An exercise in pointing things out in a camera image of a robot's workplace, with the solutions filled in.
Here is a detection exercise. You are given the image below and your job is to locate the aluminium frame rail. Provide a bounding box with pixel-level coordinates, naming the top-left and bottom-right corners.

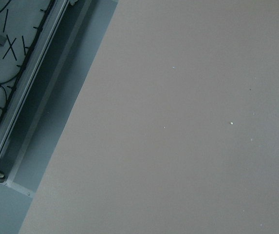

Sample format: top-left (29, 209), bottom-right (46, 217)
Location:
top-left (0, 0), bottom-right (69, 183)

